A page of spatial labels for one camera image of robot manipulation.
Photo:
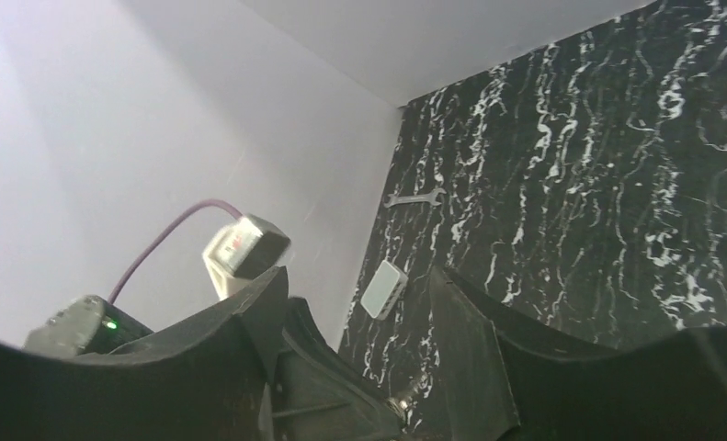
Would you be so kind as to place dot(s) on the small silver key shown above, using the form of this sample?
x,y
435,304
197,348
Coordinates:
x,y
401,402

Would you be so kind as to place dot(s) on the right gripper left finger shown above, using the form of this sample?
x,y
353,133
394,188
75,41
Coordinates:
x,y
200,379

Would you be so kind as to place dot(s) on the silver open-end wrench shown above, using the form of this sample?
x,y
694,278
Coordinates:
x,y
432,198

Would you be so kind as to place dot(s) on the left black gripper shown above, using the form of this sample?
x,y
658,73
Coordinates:
x,y
87,325

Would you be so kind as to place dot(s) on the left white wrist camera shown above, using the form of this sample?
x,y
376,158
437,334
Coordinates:
x,y
242,251

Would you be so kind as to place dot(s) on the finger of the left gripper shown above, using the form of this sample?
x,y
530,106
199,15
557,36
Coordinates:
x,y
318,395

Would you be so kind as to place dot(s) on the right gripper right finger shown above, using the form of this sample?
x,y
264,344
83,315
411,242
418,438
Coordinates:
x,y
510,377

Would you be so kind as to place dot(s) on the white rectangular box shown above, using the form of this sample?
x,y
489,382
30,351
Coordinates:
x,y
384,289

